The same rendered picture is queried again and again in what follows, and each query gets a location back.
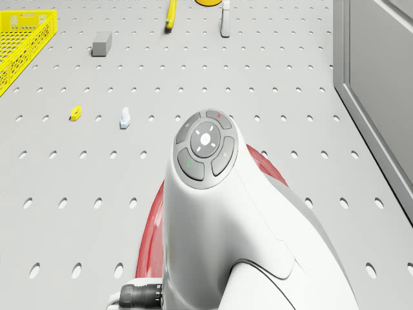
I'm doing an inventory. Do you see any red plate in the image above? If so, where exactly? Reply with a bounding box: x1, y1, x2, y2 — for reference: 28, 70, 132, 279
135, 143, 290, 278

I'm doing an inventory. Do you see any bolt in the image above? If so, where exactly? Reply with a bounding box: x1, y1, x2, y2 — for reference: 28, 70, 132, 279
119, 107, 132, 130

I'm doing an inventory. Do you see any small white bottle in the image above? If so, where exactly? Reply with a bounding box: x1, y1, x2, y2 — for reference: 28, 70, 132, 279
220, 0, 231, 38

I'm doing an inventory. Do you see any yellow basket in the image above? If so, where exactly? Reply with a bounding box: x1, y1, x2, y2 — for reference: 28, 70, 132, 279
0, 9, 58, 98

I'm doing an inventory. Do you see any banana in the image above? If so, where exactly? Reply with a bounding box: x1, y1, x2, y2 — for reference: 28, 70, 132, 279
165, 0, 179, 33

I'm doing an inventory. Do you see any grey cube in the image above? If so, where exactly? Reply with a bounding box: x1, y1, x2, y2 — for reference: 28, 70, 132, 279
91, 30, 113, 57

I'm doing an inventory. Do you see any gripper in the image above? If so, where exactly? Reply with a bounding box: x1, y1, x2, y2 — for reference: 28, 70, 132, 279
105, 276, 164, 310

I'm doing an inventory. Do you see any white cabinet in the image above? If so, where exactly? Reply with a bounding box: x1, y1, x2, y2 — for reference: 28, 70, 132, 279
332, 0, 413, 223

